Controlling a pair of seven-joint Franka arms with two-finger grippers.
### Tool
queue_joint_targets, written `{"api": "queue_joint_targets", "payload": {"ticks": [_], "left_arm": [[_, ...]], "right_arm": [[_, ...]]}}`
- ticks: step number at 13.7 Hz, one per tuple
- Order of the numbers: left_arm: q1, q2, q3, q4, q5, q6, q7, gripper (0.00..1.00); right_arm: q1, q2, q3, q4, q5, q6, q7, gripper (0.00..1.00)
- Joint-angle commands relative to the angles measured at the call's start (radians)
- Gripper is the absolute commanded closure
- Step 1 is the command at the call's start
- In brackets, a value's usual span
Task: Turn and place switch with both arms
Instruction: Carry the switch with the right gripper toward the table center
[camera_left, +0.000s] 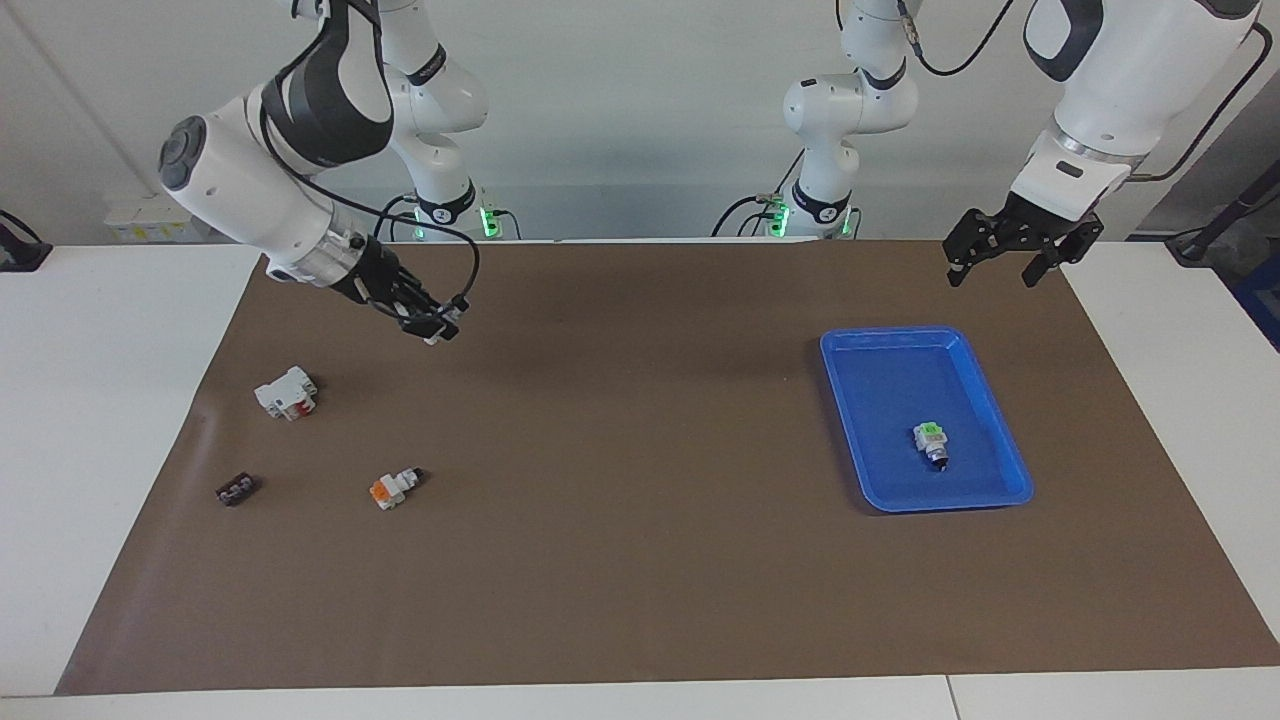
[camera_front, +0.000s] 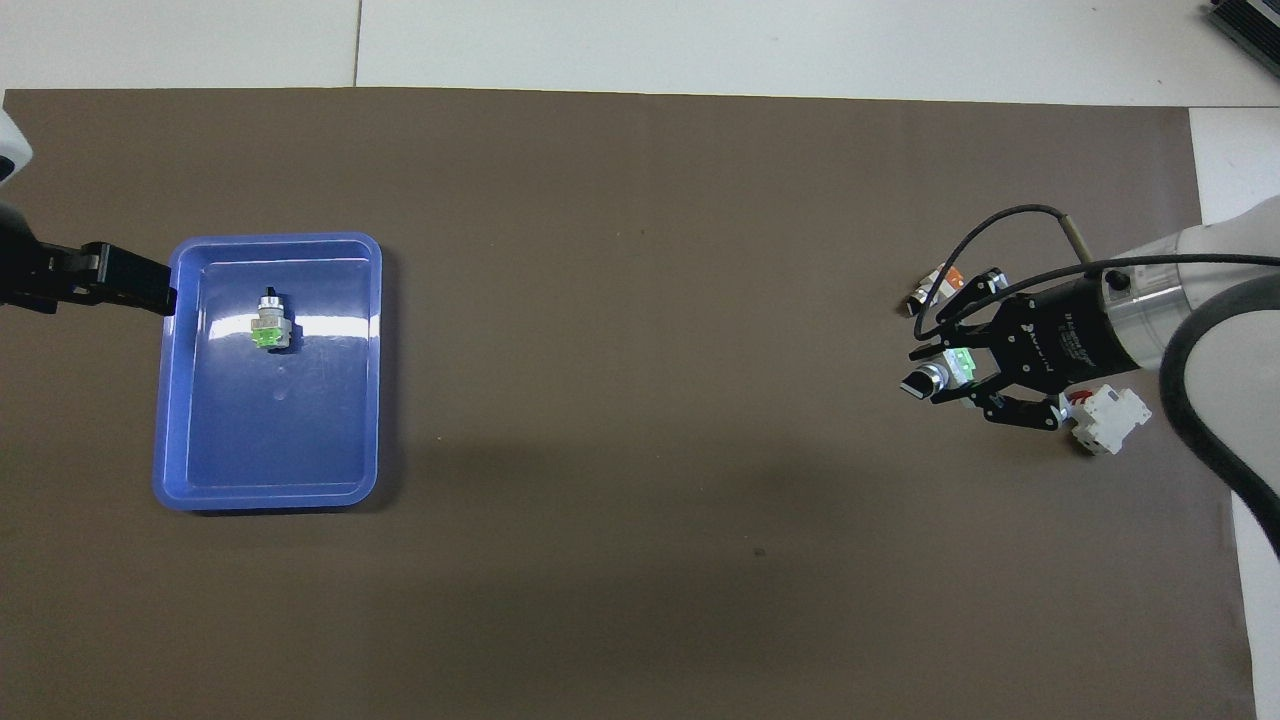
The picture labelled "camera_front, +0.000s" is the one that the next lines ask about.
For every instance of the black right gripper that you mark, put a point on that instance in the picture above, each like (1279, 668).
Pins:
(1065, 335)

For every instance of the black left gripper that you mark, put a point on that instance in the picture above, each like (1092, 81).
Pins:
(12, 265)

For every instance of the green-backed selector switch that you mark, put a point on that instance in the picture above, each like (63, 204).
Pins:
(930, 380)
(268, 335)

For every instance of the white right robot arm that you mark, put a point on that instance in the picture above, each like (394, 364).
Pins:
(1220, 260)

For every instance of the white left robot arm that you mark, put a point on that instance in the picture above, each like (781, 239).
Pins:
(8, 150)

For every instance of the white circuit breaker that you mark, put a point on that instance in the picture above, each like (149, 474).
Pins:
(1110, 415)

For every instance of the blue plastic tray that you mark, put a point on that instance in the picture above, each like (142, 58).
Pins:
(280, 440)

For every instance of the brown paper table mat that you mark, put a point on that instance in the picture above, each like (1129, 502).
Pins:
(640, 400)

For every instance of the black ribbed device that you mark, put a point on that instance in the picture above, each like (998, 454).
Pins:
(1250, 25)

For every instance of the orange-backed selector switch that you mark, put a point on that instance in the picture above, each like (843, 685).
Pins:
(952, 274)

